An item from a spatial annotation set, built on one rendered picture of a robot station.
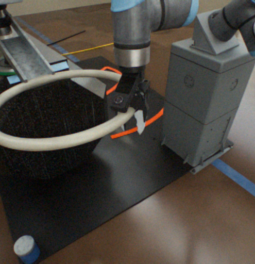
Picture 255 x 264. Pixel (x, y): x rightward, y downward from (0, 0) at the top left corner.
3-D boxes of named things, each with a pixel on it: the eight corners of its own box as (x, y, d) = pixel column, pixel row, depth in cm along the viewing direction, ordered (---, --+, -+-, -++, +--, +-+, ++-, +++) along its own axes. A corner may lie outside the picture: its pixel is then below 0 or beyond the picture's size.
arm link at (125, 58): (143, 51, 50) (105, 48, 53) (143, 72, 53) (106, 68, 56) (154, 41, 57) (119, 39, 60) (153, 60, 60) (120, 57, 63)
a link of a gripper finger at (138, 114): (153, 126, 71) (148, 99, 66) (147, 136, 66) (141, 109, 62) (143, 126, 72) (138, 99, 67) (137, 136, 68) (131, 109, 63)
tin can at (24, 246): (18, 254, 124) (10, 244, 115) (34, 242, 129) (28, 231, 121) (27, 268, 118) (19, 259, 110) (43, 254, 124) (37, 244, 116)
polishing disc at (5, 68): (1, 56, 125) (0, 54, 124) (38, 55, 125) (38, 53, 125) (-16, 72, 108) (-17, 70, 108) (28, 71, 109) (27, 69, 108)
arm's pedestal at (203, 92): (188, 119, 222) (208, 29, 167) (232, 148, 191) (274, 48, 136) (150, 139, 200) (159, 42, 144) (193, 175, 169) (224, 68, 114)
